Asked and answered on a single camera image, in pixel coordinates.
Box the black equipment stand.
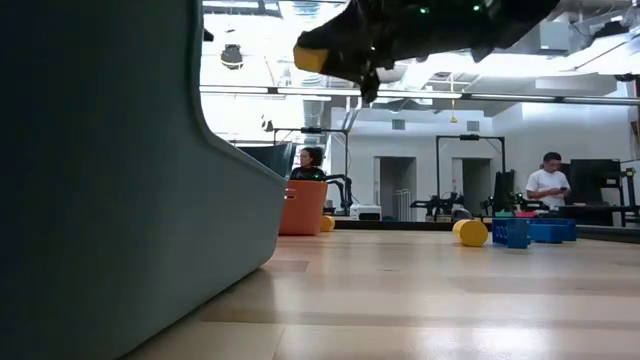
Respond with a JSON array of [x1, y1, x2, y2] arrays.
[[619, 167, 640, 224]]

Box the black hanging dome lamp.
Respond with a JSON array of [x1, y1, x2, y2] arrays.
[[219, 43, 245, 71]]

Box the white box device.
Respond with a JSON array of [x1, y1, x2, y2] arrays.
[[349, 203, 383, 222]]

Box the teal plastic bin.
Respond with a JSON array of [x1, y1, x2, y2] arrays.
[[0, 0, 287, 360]]

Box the black background robot arms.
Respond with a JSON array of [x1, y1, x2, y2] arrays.
[[409, 191, 474, 222]]

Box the black background frame stand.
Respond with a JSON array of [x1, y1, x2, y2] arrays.
[[434, 133, 507, 221], [272, 126, 350, 216]]

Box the dark grey background panel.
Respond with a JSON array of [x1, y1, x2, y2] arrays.
[[238, 141, 297, 180]]

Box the black background monitor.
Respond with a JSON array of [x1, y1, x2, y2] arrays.
[[569, 158, 624, 206]]

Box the blue crate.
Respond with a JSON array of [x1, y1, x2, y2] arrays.
[[491, 217, 532, 250]]

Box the black aluminium table frame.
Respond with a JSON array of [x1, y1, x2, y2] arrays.
[[332, 219, 640, 245]]

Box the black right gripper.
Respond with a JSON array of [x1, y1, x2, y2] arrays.
[[298, 0, 436, 105]]

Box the blue tray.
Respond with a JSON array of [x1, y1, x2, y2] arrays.
[[528, 218, 578, 245]]

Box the standing person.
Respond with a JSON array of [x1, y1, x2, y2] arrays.
[[524, 151, 574, 211]]

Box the long yellow toy block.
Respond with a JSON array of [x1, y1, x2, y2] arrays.
[[292, 44, 331, 73]]

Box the seated person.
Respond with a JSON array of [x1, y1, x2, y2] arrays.
[[289, 146, 329, 182]]

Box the black upright panel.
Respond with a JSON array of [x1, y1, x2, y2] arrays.
[[492, 169, 517, 214]]

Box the small orange plastic bin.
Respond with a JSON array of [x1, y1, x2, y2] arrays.
[[278, 179, 329, 237]]

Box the dark background desk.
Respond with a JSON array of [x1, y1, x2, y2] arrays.
[[557, 203, 640, 227]]

